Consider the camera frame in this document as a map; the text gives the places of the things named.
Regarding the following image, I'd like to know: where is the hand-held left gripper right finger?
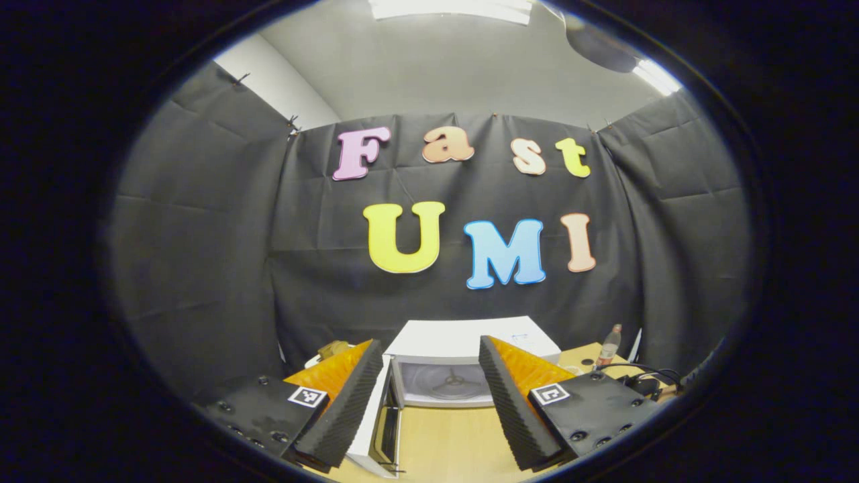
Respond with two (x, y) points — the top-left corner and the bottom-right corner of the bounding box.
(478, 335), (660, 472)

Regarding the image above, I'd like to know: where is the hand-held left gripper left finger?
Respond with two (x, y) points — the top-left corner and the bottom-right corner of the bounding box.
(193, 339), (384, 470)

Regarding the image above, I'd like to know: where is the white microwave oven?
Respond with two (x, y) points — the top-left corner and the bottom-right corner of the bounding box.
(346, 315), (562, 478)

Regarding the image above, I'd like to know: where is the clear bottle with red label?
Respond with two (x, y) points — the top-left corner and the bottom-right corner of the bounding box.
(596, 324), (623, 370)

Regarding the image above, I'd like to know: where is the black backdrop cloth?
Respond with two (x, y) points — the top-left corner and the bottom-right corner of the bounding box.
(107, 60), (752, 403)

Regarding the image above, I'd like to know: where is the small ceiling light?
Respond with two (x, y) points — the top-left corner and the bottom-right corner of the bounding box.
(634, 59), (682, 96)

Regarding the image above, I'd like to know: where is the dark round object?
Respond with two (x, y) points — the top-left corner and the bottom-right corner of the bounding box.
(564, 13), (638, 73)

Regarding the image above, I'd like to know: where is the large ceiling light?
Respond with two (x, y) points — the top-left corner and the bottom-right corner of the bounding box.
(369, 0), (534, 26)

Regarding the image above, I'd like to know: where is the black cable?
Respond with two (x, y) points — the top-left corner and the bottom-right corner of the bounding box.
(594, 362), (684, 393)

